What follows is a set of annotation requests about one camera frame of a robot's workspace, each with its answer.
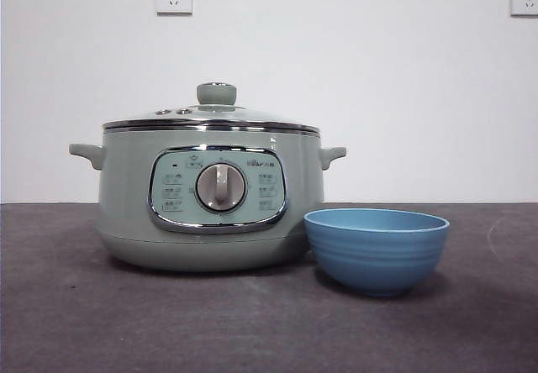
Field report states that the blue ribbed bowl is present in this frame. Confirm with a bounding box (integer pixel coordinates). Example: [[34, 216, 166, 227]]
[[303, 208, 450, 297]]

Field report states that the pale green electric steamer pot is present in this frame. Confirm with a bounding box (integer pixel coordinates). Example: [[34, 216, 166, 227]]
[[68, 128, 348, 273]]

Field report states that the glass lid with green knob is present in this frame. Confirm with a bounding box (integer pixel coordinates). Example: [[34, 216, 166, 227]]
[[103, 81, 321, 133]]

